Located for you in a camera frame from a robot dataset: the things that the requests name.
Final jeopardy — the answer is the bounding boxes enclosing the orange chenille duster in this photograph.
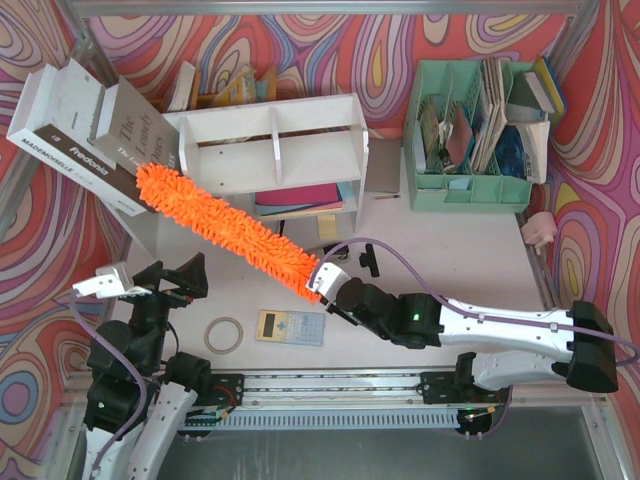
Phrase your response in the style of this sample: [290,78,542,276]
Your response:
[136,163,320,303]

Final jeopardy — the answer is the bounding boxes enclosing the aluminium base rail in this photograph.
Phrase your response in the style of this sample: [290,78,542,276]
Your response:
[64,368,606,432]

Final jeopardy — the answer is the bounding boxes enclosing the pink piggy figurine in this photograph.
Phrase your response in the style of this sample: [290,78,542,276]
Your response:
[521,211,557,255]

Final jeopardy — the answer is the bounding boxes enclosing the yellow grey calculator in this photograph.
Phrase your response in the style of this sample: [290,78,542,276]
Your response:
[256,310,325,347]

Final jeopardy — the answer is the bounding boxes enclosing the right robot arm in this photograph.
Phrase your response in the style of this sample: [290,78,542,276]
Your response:
[313,276,618,393]

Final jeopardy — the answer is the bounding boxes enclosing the large white brown book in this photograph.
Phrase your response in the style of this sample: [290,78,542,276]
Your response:
[7,60,150,217]

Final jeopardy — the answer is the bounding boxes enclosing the books behind shelf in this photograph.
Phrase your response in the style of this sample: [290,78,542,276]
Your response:
[152,61,277,113]

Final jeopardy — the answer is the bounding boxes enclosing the black T-shaped clip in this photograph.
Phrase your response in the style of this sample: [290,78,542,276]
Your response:
[359,243,380,278]

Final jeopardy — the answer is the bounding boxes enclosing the roll of tape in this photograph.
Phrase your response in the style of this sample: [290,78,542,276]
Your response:
[203,317,244,355]

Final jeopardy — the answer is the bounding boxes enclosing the grey black stapler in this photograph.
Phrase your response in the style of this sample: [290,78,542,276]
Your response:
[322,243,350,263]

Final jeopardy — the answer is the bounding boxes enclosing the white wooden bookshelf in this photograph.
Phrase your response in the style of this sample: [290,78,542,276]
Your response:
[164,94,369,233]

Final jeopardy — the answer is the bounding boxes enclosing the stack of coloured paper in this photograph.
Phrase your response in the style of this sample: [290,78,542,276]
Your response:
[253,181,355,217]

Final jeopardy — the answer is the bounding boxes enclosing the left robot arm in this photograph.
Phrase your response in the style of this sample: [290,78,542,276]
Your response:
[70,253,212,479]

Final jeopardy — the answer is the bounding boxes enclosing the grey notebook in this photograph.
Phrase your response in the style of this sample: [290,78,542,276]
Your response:
[365,139,402,194]

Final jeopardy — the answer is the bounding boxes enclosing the books in organizer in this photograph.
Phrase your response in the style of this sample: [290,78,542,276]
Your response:
[405,56,567,184]

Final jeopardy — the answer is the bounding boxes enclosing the yellow sticky note pad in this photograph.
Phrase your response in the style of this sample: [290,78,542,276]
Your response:
[317,214,338,240]

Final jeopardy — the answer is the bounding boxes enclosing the grey Lonely Ones book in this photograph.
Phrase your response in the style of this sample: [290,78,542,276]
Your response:
[92,76,180,175]

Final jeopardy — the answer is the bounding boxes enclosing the mint green desk organizer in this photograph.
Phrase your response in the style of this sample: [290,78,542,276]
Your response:
[403,57,532,214]

